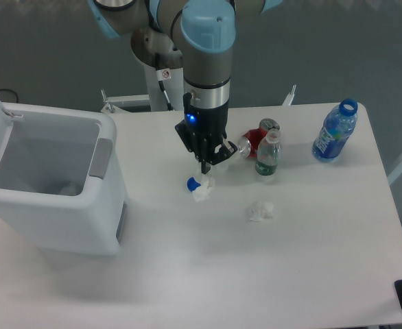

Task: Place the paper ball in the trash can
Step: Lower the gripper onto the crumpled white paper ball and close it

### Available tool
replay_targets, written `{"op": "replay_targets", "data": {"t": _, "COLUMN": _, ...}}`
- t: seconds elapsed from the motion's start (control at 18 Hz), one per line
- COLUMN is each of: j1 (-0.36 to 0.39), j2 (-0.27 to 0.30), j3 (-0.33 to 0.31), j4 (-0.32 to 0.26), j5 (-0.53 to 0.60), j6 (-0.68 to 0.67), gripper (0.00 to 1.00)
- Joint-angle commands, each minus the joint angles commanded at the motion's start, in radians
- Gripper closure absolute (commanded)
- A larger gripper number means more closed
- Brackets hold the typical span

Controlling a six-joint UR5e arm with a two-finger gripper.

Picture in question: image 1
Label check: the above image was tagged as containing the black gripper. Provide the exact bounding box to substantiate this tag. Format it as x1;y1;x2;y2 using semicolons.
175;93;237;175

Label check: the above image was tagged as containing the white paper ball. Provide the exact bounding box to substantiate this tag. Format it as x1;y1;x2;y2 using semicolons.
246;201;274;222
191;174;215;202

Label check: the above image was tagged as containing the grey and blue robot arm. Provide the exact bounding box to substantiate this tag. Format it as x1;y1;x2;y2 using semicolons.
88;1;280;174

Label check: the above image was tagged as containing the white trash bin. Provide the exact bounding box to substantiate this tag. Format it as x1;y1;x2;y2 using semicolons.
0;103;128;255

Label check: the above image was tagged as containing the blue bottle cap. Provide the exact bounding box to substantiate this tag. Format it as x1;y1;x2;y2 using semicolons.
187;177;201;192

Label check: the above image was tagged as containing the crushed red soda can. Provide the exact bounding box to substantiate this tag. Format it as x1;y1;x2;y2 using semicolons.
237;118;280;158

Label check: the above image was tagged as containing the clear green-label plastic bottle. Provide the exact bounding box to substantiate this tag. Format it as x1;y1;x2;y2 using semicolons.
255;128;281;177

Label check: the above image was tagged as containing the blue plastic bottle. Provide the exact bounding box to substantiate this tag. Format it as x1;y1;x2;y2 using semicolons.
312;98;358;162

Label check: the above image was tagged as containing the black floor cable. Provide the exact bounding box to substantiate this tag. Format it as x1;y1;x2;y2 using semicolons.
0;88;21;103

